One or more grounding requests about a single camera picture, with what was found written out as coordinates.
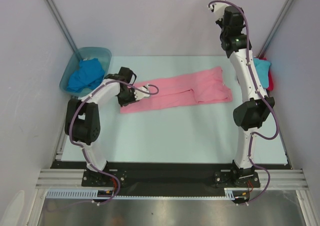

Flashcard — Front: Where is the pink t shirt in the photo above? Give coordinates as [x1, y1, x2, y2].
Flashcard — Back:
[120, 67, 233, 114]

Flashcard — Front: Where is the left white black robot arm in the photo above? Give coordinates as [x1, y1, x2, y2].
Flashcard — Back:
[64, 67, 137, 186]

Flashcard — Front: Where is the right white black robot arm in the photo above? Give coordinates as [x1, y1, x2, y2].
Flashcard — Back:
[210, 1, 275, 186]

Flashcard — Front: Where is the blue crumpled t shirt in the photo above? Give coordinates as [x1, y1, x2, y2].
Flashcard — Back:
[66, 58, 105, 93]

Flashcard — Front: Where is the teal folded t shirt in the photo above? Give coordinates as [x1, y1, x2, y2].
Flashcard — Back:
[253, 58, 271, 89]

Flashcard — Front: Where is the teal plastic bin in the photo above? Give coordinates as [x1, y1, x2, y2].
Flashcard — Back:
[59, 47, 112, 97]

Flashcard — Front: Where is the red folded t shirt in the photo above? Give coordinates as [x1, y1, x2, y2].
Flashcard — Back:
[260, 58, 274, 91]

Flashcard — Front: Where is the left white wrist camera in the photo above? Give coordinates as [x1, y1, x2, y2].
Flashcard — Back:
[134, 85, 151, 101]

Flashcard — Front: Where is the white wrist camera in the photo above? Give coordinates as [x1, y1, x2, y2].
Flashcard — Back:
[208, 0, 228, 21]
[134, 85, 151, 101]

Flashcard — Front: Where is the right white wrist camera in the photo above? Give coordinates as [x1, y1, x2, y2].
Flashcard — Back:
[208, 0, 228, 21]

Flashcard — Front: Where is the right aluminium corner post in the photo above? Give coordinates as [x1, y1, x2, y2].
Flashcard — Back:
[257, 0, 295, 58]

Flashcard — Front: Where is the aluminium corner post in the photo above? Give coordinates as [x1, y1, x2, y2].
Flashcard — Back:
[44, 0, 78, 52]
[257, 0, 295, 58]

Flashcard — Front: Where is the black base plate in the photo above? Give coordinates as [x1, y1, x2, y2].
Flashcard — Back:
[49, 160, 293, 197]

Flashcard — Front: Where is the left slotted cable duct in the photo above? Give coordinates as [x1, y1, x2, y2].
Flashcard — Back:
[46, 188, 118, 199]

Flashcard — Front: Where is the slotted cable duct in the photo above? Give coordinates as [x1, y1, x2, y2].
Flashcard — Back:
[46, 188, 118, 199]
[224, 187, 251, 201]

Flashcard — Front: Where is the front aluminium rail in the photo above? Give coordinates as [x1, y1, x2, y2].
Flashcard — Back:
[35, 169, 308, 190]

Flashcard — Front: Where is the left aluminium corner post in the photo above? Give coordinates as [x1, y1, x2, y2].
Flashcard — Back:
[44, 0, 78, 52]

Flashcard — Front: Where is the right slotted cable duct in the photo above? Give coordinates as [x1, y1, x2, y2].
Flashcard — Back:
[224, 187, 251, 201]

